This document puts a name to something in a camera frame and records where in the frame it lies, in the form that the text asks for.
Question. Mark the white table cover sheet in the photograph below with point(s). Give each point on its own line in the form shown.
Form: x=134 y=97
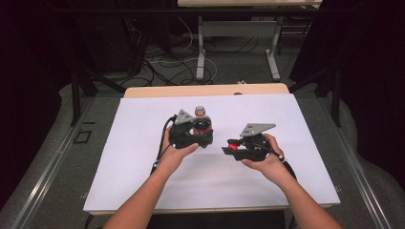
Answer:
x=223 y=187

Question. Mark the desk with white metal legs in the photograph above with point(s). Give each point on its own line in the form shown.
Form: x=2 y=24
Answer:
x=237 y=29

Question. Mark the person's left hand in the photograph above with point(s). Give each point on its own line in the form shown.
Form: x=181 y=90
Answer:
x=172 y=157

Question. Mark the red bottle cap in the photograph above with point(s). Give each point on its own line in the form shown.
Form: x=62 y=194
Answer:
x=233 y=146

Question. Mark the person's right hand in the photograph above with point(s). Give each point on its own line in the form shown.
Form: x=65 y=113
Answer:
x=270 y=165

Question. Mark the wooden table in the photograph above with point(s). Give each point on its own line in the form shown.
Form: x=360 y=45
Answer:
x=207 y=90

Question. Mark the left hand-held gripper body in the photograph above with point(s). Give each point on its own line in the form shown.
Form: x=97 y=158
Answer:
x=180 y=135

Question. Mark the cola bottle with red label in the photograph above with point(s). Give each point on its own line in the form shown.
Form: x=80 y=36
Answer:
x=202 y=126

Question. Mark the black metal stand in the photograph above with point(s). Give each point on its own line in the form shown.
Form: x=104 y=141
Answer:
x=75 y=95
x=336 y=95

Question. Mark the aluminium floor rail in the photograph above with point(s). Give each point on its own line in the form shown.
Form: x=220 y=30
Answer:
x=51 y=165
x=353 y=165

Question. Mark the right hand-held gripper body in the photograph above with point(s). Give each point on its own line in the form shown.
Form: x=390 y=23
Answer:
x=254 y=148

